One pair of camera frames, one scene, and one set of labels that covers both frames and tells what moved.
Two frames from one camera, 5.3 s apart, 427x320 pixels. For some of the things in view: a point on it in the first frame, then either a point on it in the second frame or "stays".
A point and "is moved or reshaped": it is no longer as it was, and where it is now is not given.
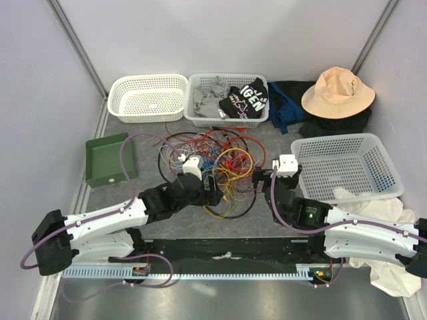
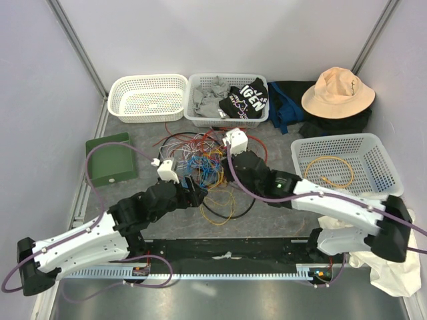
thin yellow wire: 231,195 is moved or reshaped
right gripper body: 262,175 to 228,176
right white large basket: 339,169 stays
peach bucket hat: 337,93 stays
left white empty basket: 149,99 stays
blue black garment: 285,102 stays
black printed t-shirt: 246,102 stays
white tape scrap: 227,255 stays
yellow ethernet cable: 239,149 is moved or reshaped
